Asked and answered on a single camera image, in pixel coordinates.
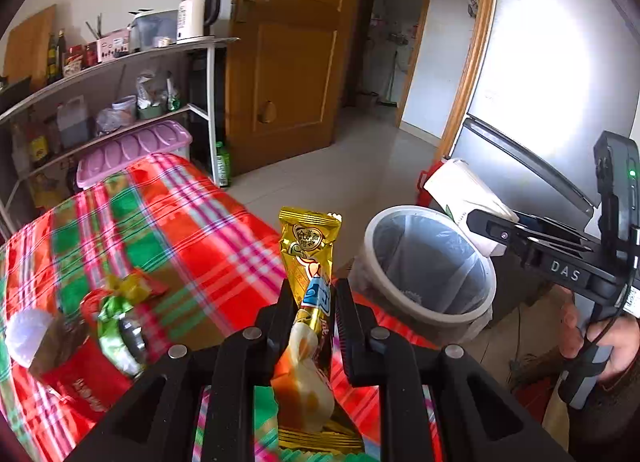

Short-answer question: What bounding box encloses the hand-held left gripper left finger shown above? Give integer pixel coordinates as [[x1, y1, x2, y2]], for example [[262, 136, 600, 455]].
[[65, 279, 301, 462]]

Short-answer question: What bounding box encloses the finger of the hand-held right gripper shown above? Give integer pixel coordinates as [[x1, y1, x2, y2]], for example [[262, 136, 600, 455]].
[[517, 215, 596, 250], [467, 209, 538, 263]]

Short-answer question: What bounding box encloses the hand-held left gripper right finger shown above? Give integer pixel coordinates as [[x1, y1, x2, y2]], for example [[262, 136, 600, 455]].
[[334, 278, 566, 462]]

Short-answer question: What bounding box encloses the white paper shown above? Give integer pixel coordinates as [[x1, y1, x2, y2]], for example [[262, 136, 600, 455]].
[[424, 158, 521, 259]]

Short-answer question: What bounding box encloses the gold snack wrapper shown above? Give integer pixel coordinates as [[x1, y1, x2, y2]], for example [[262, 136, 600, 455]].
[[270, 207, 363, 455]]

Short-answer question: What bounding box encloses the white round trash bin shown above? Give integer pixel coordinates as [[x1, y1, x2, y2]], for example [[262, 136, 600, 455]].
[[347, 205, 498, 348]]

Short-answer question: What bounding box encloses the green foil wrapper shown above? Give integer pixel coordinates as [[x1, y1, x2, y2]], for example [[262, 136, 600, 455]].
[[95, 292, 151, 378]]

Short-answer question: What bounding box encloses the red snack packet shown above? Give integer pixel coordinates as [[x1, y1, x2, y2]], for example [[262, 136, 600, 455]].
[[42, 342, 133, 418]]

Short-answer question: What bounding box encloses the brown paper scrap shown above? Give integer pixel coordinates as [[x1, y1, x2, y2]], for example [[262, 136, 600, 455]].
[[27, 315, 91, 375]]

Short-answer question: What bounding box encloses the person's right forearm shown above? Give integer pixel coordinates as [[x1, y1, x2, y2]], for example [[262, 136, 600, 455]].
[[565, 367, 640, 462]]

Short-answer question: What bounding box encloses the person's right hand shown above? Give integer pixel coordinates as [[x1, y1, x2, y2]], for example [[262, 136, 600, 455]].
[[559, 298, 640, 385]]

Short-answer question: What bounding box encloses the clear plastic bin liner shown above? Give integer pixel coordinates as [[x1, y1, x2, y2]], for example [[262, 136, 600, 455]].
[[347, 215, 493, 338]]

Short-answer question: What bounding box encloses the red plastic container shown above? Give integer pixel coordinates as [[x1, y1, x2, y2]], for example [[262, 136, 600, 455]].
[[416, 159, 446, 208]]

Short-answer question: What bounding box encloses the red green plaid blanket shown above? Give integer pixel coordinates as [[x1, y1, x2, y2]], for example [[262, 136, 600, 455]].
[[0, 152, 446, 462]]

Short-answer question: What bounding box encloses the silver refrigerator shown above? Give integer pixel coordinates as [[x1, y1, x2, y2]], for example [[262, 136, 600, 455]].
[[440, 0, 640, 263]]

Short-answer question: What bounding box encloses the green mop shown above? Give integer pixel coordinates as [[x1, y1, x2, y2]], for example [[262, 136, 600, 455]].
[[380, 50, 401, 106]]

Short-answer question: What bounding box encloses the green plastic bottle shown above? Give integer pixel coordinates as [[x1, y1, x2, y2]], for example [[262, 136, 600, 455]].
[[214, 141, 233, 188]]

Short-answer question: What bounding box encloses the red round lid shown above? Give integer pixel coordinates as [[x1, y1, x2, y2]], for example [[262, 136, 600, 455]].
[[80, 288, 121, 325]]

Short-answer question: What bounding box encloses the pink lidded storage box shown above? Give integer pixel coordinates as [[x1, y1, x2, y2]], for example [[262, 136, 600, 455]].
[[76, 119, 193, 190]]

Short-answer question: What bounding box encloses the wooden door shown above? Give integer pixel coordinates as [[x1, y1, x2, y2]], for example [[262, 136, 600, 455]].
[[225, 0, 368, 175]]

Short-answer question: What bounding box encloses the clear plastic bag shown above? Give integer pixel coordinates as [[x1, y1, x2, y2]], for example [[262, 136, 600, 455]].
[[95, 95, 138, 135]]

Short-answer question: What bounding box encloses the white crumpled shelf bag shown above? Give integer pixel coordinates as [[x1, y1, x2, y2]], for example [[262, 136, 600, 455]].
[[135, 70, 181, 118]]

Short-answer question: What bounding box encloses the clear plastic oil jug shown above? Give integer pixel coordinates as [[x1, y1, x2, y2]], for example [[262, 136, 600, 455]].
[[56, 95, 92, 148]]

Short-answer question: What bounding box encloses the yellow label bottle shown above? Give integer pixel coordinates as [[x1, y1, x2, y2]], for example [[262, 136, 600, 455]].
[[25, 117, 51, 168]]

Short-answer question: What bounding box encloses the grey metal shelf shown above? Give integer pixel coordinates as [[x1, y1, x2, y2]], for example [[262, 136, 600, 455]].
[[0, 36, 240, 238]]

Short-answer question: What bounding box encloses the white electric kettle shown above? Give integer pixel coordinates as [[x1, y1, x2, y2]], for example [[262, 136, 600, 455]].
[[176, 0, 223, 43]]

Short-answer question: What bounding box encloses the clear plastic pitcher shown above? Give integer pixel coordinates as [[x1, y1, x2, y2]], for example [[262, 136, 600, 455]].
[[129, 7, 180, 50]]

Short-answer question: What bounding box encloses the pink printed box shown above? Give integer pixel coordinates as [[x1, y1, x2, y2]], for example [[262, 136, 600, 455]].
[[96, 28, 132, 64]]

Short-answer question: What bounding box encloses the red food box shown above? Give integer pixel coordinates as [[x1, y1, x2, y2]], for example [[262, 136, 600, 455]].
[[64, 42, 98, 77]]

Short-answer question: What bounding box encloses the wooden board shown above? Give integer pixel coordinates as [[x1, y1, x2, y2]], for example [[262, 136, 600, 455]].
[[2, 5, 57, 88]]

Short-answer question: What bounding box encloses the metal door handle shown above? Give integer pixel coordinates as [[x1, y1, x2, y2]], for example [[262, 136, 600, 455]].
[[231, 0, 271, 23]]

